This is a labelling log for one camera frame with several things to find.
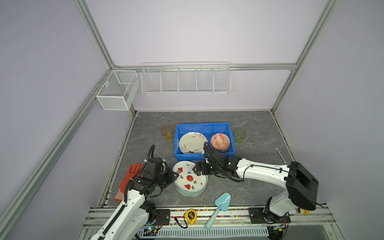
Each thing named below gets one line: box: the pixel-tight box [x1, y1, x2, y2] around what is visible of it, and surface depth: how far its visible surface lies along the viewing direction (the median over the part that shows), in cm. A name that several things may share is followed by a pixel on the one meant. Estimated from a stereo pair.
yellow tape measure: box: [184, 208, 198, 225], surface depth 74 cm
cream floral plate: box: [178, 131, 209, 154], surface depth 104 cm
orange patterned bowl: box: [210, 133, 231, 153], surface depth 93 cm
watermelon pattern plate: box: [172, 160, 208, 193], surface depth 82 cm
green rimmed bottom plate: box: [173, 178, 208, 197], surface depth 80 cm
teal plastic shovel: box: [205, 192, 232, 230], surface depth 79 cm
